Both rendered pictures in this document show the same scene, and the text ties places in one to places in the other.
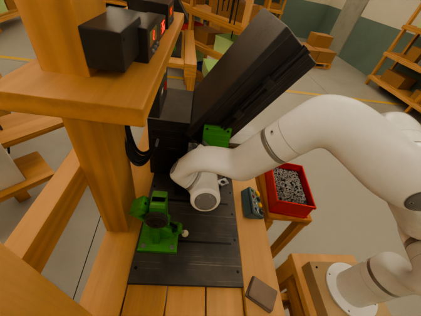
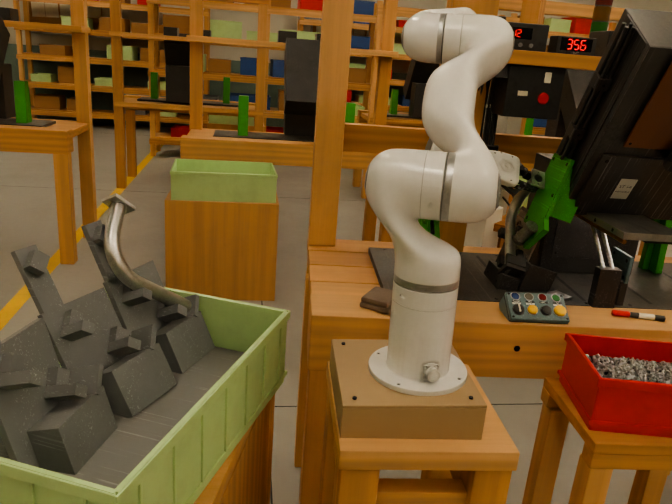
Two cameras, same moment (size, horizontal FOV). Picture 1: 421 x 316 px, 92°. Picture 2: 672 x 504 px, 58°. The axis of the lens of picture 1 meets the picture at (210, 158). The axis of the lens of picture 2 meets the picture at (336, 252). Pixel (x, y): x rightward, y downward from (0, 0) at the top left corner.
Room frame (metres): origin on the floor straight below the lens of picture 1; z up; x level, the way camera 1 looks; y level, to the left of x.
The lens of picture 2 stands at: (0.23, -1.70, 1.49)
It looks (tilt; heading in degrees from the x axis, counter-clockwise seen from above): 18 degrees down; 94
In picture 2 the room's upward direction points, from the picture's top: 4 degrees clockwise
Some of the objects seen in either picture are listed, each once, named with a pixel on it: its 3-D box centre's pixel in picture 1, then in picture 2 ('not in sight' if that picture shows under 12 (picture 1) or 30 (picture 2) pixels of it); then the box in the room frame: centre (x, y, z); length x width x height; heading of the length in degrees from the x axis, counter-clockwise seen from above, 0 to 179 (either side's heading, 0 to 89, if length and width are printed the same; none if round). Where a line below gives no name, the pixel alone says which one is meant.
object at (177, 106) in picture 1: (172, 131); (582, 213); (0.85, 0.23, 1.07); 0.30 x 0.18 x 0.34; 9
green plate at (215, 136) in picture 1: (213, 144); (559, 193); (0.70, 0.00, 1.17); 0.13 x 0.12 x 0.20; 9
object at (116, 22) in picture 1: (116, 39); not in sight; (0.44, 0.24, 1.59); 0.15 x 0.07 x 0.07; 9
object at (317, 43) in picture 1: (311, 49); not in sight; (6.95, -2.22, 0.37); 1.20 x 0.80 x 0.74; 112
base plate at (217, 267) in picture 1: (193, 172); (556, 280); (0.76, 0.07, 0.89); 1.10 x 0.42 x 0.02; 9
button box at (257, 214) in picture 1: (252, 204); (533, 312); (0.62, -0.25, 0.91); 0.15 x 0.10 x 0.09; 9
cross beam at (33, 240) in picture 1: (114, 110); (531, 149); (0.70, 0.44, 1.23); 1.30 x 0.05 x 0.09; 9
